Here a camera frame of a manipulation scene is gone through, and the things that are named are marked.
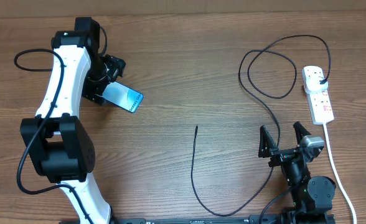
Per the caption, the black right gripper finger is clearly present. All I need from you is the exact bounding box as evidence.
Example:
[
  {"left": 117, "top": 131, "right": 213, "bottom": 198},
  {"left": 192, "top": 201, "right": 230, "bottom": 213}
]
[
  {"left": 258, "top": 126, "right": 278, "bottom": 157},
  {"left": 293, "top": 121, "right": 311, "bottom": 144}
]

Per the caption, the blue Samsung Galaxy smartphone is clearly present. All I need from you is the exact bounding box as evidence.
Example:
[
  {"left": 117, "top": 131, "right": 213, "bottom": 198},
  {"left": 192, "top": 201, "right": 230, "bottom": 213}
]
[{"left": 102, "top": 82, "right": 144, "bottom": 113}]

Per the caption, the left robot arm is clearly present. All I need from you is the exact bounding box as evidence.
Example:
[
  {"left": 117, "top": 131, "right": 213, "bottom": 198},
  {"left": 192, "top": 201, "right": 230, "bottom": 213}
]
[{"left": 16, "top": 17, "right": 125, "bottom": 223}]

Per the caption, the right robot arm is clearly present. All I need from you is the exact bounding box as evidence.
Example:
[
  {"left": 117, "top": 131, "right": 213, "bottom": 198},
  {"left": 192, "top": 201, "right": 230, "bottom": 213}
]
[{"left": 256, "top": 121, "right": 336, "bottom": 223}]

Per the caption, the white charger plug adapter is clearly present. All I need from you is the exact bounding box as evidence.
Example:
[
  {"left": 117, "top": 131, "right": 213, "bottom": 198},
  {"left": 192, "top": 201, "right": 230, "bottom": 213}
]
[{"left": 304, "top": 76, "right": 329, "bottom": 94}]

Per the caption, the white power strip cord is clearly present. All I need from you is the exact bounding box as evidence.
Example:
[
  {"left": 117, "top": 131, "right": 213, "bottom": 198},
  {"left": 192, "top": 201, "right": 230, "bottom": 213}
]
[{"left": 322, "top": 123, "right": 358, "bottom": 224}]

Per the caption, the black charger cable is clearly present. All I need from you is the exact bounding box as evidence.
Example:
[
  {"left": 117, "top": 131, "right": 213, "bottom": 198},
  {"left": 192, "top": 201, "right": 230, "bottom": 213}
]
[{"left": 190, "top": 34, "right": 332, "bottom": 217}]

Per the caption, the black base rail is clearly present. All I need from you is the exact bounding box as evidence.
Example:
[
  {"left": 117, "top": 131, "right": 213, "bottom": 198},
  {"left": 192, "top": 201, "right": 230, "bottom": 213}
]
[{"left": 111, "top": 214, "right": 336, "bottom": 224}]

